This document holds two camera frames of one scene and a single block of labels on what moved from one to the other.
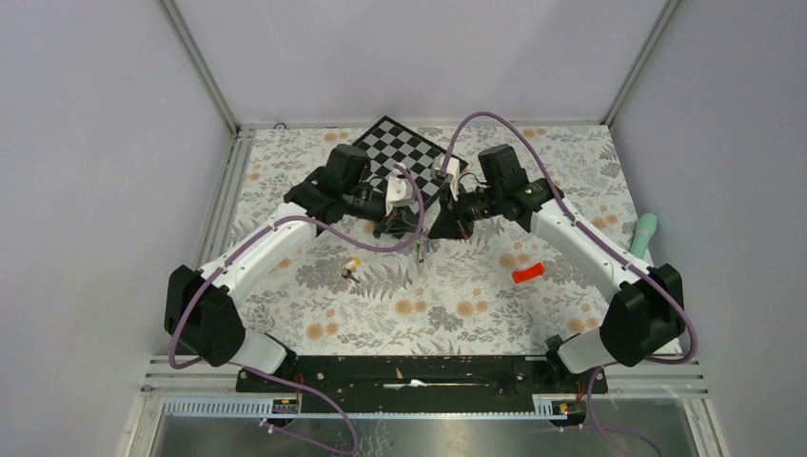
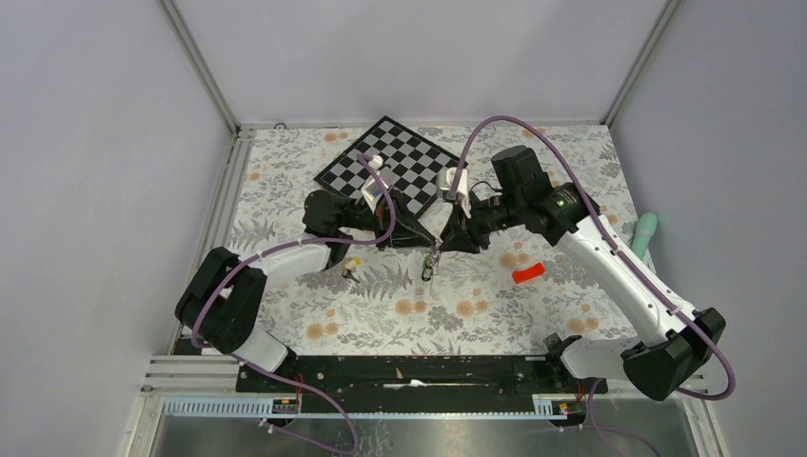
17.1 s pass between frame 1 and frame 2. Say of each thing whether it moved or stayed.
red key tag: stayed
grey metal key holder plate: moved
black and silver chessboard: stayed
